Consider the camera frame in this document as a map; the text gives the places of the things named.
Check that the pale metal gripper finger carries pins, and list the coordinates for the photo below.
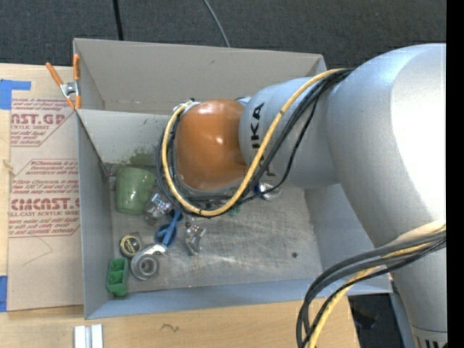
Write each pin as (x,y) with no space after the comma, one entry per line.
(158,204)
(193,235)

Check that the green cup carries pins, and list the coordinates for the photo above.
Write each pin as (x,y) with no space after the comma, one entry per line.
(133,190)

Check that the grey metal bin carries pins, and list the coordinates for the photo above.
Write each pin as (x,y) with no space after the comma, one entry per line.
(253,238)

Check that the black and gold round case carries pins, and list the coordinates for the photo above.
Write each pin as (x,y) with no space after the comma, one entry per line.
(129,245)

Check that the silver metal round tool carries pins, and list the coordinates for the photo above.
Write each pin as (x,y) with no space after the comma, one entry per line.
(145,265)

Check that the green plastic box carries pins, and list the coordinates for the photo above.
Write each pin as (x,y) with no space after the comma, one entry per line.
(116,277)

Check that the brown cardboard board, red print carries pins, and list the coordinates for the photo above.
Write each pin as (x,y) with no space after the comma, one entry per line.
(43,267)

